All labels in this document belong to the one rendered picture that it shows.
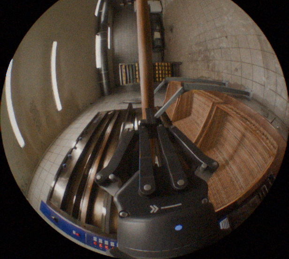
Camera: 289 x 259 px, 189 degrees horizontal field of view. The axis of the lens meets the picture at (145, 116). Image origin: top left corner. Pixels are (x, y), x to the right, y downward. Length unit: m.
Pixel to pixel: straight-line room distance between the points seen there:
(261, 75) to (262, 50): 0.31
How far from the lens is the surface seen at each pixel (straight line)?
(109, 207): 0.57
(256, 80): 1.30
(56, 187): 1.09
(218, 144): 0.92
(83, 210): 0.81
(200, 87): 0.69
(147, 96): 0.22
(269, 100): 1.23
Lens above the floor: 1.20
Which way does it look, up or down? 1 degrees down
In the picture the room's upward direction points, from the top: 94 degrees counter-clockwise
